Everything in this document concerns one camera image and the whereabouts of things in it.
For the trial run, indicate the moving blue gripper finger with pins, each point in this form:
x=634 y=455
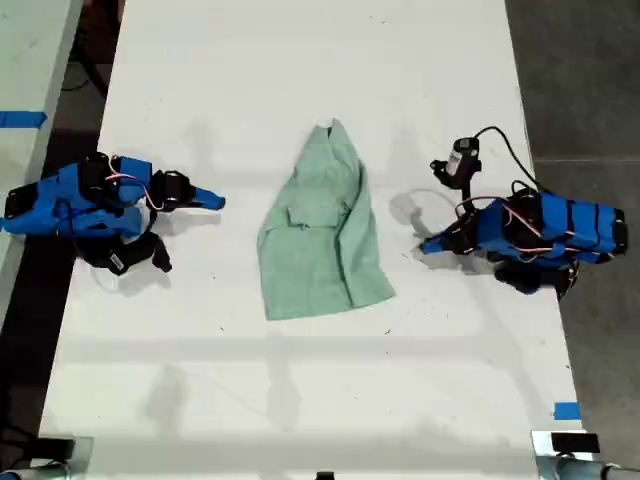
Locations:
x=440 y=249
x=207 y=204

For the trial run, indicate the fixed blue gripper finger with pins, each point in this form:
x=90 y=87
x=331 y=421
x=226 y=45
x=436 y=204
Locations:
x=207 y=195
x=442 y=241

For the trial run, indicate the pale green T-shirt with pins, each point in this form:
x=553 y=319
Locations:
x=320 y=225

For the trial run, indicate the blue and black arm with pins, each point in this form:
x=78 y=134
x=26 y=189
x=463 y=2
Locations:
x=55 y=205
x=575 y=225

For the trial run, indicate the long blue tape strip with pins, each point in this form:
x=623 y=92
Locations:
x=22 y=119

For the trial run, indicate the pale side table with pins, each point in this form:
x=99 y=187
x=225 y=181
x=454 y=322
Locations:
x=25 y=60

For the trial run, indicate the short blue tape strip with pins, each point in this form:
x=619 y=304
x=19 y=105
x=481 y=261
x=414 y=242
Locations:
x=567 y=411

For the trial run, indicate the small black box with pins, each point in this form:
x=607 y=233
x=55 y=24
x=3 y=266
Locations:
x=55 y=446
x=575 y=442

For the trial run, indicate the small black clip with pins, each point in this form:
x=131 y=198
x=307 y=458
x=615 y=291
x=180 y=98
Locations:
x=325 y=475

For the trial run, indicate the grey metal tube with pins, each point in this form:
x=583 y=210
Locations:
x=595 y=471
x=35 y=472

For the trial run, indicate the black camera stalk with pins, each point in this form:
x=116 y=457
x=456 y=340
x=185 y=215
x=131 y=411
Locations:
x=466 y=187
x=155 y=250

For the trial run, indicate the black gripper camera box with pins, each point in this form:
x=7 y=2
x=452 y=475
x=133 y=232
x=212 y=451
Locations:
x=462 y=152
x=116 y=261

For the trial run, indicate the metal table bracket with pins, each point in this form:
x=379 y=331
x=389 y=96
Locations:
x=82 y=455
x=542 y=457

